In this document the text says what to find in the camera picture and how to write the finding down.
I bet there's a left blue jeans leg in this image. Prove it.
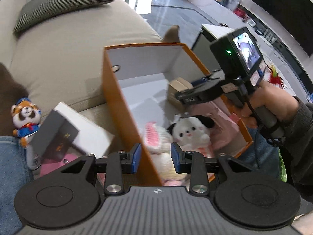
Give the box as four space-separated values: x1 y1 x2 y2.
0 136 33 234

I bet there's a black square gift box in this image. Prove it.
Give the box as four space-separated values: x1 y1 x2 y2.
31 110 79 162

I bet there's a black television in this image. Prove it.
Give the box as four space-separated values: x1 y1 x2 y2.
252 0 312 56

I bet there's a pink white bunny plush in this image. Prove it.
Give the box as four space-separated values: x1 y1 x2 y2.
143 122 189 186

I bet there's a pink card wallet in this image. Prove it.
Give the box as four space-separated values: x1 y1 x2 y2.
39 153 81 177

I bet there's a white flat box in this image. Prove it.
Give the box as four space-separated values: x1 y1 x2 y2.
54 102 115 158

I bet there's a white dog plush toy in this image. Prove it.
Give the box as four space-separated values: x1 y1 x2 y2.
167 115 215 154

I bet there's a brown sock foot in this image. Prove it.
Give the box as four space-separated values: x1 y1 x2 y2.
162 25 180 43
0 63 29 136

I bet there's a grey checked cushion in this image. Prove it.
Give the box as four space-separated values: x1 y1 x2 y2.
14 0 113 34

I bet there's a maroon patterned box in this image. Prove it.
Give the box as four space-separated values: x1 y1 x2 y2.
97 173 106 187

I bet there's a red panda plush toy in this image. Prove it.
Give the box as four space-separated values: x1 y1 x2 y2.
11 98 41 148

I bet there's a left brown sock foot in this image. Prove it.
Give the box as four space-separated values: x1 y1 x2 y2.
0 63 29 136

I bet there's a red feather toy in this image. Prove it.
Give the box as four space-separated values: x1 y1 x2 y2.
266 64 285 90

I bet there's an orange cardboard box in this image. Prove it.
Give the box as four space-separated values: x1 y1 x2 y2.
102 43 253 186

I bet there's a white tv cabinet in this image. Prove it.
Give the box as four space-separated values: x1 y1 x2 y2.
187 0 312 100

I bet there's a gripper camera display unit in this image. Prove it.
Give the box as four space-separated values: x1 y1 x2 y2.
210 27 265 93

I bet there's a brown cardboard small box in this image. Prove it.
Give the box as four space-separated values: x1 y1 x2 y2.
167 77 193 113

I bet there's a beige sofa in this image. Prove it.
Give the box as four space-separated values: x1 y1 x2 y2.
1 0 161 115

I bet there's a right brown sock foot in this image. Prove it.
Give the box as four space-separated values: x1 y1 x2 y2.
162 25 180 43

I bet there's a person right hand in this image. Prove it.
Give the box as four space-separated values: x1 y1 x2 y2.
239 80 299 128

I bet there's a pink plush pouch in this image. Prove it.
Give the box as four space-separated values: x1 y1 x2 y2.
188 102 242 152

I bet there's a marble coffee table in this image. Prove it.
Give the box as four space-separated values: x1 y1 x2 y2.
192 24 234 72

